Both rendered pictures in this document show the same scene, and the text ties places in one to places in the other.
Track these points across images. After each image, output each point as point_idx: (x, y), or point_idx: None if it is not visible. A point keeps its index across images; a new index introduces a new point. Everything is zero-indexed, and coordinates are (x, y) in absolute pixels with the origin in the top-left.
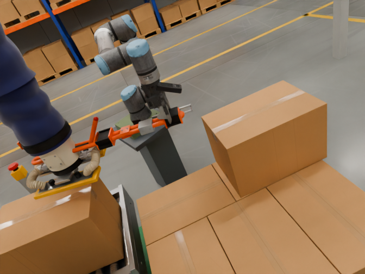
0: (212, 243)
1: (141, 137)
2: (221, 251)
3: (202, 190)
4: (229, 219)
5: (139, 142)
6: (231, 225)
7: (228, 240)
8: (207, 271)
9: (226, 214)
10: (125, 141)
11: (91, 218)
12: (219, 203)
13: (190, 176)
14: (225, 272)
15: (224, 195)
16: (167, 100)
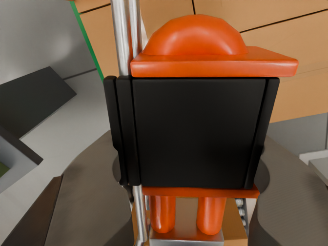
0: (251, 41)
1: (5, 155)
2: (268, 29)
3: (142, 41)
4: (221, 2)
5: (19, 159)
6: (233, 2)
7: (257, 12)
8: (286, 55)
9: (209, 6)
10: (12, 183)
11: (242, 231)
12: (181, 14)
13: (104, 60)
14: (301, 29)
15: (167, 1)
16: (102, 227)
